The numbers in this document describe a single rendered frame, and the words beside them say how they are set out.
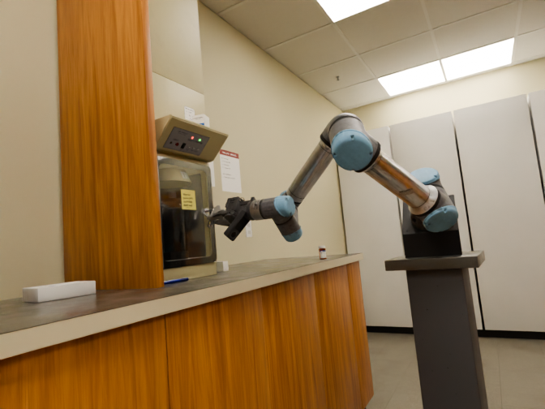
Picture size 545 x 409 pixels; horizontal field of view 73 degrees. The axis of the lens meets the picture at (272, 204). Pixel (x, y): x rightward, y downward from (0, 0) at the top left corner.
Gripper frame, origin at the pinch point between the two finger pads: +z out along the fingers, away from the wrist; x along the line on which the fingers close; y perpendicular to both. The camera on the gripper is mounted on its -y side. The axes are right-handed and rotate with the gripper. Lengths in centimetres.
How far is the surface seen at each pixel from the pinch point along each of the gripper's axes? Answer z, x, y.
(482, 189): -92, -237, 164
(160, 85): 5, 41, 36
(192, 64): 5, 32, 59
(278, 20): 19, -23, 186
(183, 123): -5.4, 32.2, 20.5
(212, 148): -0.8, 12.3, 26.9
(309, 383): -22, -60, -45
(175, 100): 5.4, 32.5, 36.6
